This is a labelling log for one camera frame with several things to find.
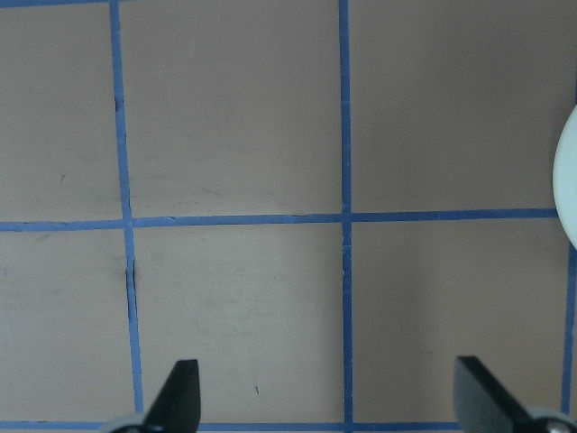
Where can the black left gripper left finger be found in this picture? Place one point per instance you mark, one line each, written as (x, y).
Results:
(177, 407)

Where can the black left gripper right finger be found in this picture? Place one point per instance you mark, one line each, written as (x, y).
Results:
(481, 403)

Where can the pale green cooking pot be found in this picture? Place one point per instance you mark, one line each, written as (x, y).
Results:
(564, 178)

